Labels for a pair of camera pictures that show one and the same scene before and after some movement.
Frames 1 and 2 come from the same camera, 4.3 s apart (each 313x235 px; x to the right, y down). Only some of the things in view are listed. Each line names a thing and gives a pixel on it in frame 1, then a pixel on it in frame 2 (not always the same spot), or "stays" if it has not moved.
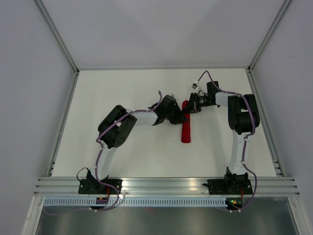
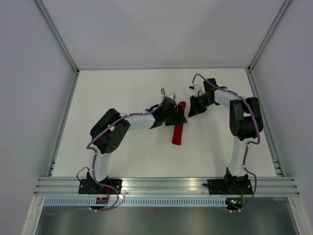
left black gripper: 179,119 stays
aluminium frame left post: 61,42 stays
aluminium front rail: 46,186 stays
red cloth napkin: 186,129 → 177,138
